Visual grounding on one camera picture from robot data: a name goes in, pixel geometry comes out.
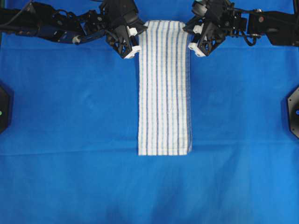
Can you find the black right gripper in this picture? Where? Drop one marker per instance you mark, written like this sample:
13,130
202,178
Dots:
213,21

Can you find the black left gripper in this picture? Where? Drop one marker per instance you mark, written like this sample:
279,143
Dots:
122,26

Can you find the blue striped white towel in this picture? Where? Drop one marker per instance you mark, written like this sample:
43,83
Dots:
165,126

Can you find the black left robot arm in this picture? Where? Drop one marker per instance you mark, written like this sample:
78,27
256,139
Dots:
56,25

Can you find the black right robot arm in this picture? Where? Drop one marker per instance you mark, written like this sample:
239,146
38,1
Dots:
281,29

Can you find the blue table cloth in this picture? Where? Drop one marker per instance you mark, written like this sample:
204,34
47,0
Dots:
70,154

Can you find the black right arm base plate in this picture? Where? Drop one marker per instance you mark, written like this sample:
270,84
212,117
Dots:
293,112

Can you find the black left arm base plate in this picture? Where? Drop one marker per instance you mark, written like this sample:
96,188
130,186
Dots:
6,106

